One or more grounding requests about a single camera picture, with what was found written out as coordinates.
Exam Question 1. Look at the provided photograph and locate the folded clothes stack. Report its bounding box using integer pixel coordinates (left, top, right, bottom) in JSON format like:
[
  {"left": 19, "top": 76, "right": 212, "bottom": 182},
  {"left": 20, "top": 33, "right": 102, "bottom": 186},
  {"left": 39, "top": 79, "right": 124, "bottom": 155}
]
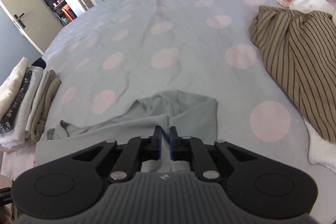
[{"left": 1, "top": 57, "right": 61, "bottom": 152}]

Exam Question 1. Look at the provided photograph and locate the brown striped garment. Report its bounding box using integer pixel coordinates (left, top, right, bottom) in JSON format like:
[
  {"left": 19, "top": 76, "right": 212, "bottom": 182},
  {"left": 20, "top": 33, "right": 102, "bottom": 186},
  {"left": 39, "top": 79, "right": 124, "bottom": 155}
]
[{"left": 249, "top": 6, "right": 335, "bottom": 143}]

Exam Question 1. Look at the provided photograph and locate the person's left hand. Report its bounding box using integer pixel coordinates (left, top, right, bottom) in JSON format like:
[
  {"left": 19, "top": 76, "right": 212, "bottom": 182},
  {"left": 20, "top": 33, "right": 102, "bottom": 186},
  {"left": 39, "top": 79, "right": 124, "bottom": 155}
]
[{"left": 0, "top": 174, "right": 13, "bottom": 189}]

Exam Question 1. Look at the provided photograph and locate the grey pink-dotted bedspread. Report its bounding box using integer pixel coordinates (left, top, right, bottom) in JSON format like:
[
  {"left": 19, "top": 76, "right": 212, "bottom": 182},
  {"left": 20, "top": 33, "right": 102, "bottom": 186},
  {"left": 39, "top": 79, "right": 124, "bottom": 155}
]
[{"left": 1, "top": 0, "right": 335, "bottom": 223}]

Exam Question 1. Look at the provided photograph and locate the grey long-sleeve shirt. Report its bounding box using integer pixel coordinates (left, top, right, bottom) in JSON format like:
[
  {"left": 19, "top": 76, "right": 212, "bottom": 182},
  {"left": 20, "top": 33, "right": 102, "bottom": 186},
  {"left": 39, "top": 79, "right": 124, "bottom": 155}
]
[{"left": 35, "top": 90, "right": 218, "bottom": 166}]

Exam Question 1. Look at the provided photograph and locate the white towel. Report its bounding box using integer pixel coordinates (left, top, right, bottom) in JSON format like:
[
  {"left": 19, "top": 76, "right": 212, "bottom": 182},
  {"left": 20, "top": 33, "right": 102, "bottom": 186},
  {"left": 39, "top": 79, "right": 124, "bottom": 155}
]
[{"left": 303, "top": 118, "right": 336, "bottom": 173}]

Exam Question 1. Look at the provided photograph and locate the white room door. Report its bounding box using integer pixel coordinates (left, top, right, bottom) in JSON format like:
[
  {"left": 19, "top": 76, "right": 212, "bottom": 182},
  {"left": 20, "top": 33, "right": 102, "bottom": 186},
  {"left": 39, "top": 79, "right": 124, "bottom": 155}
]
[{"left": 1, "top": 0, "right": 63, "bottom": 54}]

